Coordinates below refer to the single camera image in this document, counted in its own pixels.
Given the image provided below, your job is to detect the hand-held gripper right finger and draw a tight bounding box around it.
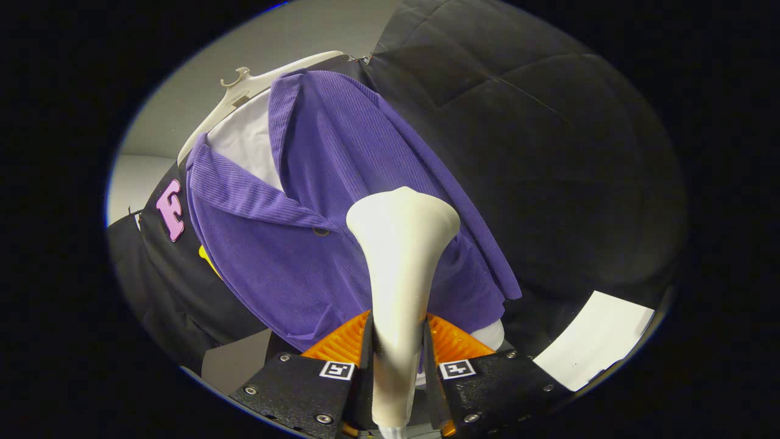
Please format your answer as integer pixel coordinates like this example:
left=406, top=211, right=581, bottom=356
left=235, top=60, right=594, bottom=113
left=422, top=311, right=575, bottom=439

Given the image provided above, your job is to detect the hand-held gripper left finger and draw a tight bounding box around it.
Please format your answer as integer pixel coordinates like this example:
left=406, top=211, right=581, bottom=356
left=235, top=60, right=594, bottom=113
left=230, top=310, right=375, bottom=439

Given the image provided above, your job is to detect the white garment steamer head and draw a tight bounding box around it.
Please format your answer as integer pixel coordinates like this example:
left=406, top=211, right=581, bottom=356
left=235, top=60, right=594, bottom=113
left=346, top=186, right=461, bottom=429

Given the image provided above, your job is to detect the purple corduroy jacket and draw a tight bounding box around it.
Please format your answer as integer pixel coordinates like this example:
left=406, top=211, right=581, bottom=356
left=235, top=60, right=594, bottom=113
left=185, top=69, right=523, bottom=374

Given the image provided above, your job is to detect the white clothes hanger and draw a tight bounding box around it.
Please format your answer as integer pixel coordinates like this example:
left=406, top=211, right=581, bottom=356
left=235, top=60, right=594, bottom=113
left=177, top=51, right=346, bottom=165

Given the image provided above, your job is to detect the white flat panel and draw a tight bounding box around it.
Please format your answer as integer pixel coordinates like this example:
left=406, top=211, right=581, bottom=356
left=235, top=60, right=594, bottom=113
left=533, top=290, right=656, bottom=393

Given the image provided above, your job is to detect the black backdrop cloth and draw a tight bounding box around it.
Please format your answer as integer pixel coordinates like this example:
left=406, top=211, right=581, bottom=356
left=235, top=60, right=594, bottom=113
left=107, top=0, right=688, bottom=376

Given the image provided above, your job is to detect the white mannequin torso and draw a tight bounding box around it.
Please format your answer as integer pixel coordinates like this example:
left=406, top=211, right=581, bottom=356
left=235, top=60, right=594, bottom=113
left=206, top=88, right=506, bottom=352

